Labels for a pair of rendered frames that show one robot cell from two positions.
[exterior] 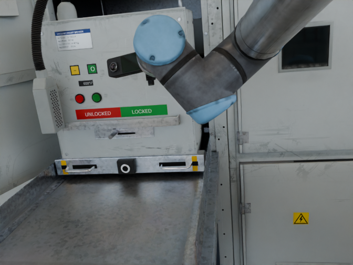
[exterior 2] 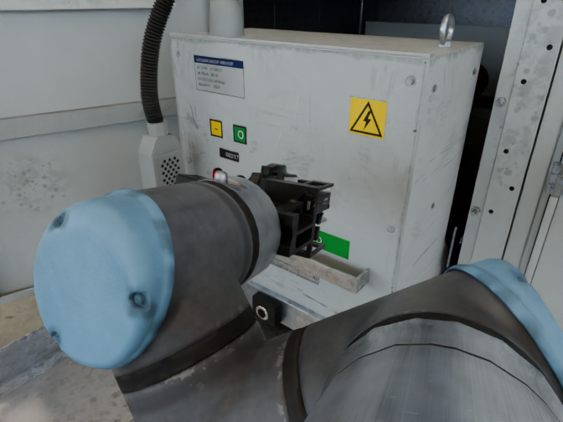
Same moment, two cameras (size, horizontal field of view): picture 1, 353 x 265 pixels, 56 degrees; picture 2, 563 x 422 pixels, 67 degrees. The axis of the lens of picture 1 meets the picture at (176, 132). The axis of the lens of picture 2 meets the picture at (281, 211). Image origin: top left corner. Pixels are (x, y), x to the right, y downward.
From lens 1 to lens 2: 53 cm
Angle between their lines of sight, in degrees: 28
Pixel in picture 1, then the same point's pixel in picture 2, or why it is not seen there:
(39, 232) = (80, 386)
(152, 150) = (312, 301)
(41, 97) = (147, 167)
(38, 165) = not seen: hidden behind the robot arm
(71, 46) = (214, 86)
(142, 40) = (40, 275)
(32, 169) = not seen: hidden behind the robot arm
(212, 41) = (511, 120)
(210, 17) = (523, 66)
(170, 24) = (114, 259)
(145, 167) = (295, 323)
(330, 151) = not seen: outside the picture
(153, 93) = (330, 213)
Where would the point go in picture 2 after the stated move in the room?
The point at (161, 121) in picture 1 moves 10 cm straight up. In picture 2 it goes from (326, 271) to (329, 217)
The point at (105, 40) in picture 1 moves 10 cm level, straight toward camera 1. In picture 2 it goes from (265, 90) to (240, 104)
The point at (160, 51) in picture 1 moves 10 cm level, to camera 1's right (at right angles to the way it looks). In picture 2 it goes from (74, 331) to (230, 410)
